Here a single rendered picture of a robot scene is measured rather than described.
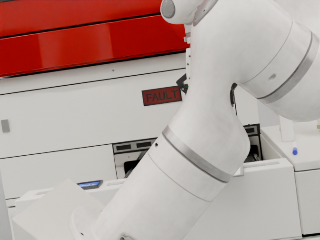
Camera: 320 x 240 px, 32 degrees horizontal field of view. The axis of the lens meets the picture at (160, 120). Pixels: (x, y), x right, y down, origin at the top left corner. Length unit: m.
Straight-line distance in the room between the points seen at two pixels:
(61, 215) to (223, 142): 0.26
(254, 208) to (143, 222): 0.37
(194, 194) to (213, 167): 0.05
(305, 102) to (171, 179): 0.21
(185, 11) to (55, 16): 0.53
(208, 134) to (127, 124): 0.98
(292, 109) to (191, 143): 0.15
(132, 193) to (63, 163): 0.99
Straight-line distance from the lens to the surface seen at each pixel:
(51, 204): 0.86
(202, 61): 0.75
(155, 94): 1.70
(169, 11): 1.32
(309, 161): 1.11
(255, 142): 1.71
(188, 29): 1.38
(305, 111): 0.79
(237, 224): 1.12
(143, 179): 0.79
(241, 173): 1.04
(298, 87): 0.77
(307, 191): 1.12
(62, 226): 0.82
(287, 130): 1.37
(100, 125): 1.74
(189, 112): 0.77
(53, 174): 1.79
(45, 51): 1.71
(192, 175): 0.77
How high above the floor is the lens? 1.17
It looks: 5 degrees down
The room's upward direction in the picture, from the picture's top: 8 degrees counter-clockwise
